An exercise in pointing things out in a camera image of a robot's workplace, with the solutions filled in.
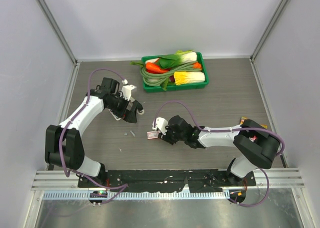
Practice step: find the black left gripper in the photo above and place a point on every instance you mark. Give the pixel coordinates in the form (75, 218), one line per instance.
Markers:
(129, 115)

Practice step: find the green plastic tray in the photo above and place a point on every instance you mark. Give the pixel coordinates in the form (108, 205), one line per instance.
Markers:
(193, 86)

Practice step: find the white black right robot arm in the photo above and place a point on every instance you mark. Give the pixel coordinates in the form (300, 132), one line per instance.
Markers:
(258, 146)

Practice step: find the yellow napa cabbage toy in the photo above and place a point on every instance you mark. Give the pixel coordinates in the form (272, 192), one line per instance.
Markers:
(182, 78)

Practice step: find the red white staple box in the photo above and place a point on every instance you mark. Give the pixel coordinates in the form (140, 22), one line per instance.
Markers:
(153, 134)

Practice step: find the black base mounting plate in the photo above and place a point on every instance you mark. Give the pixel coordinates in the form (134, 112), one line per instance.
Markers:
(166, 181)

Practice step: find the Fox's candy bag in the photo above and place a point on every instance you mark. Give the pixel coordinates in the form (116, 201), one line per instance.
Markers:
(251, 123)

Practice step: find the green bok choy toy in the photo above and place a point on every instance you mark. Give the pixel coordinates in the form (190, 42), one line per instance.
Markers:
(177, 59)

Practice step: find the orange carrot toy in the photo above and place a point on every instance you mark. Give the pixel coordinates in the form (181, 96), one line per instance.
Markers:
(155, 69)

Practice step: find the white cable duct rail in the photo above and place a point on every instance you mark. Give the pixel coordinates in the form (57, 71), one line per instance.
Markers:
(124, 196)

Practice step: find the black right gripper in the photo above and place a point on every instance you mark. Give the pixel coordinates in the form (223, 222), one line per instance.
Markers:
(166, 137)

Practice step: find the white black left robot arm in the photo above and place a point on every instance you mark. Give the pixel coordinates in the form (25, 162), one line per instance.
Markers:
(63, 143)

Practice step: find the green long beans toy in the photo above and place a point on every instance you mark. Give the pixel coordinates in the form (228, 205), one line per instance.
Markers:
(166, 79)

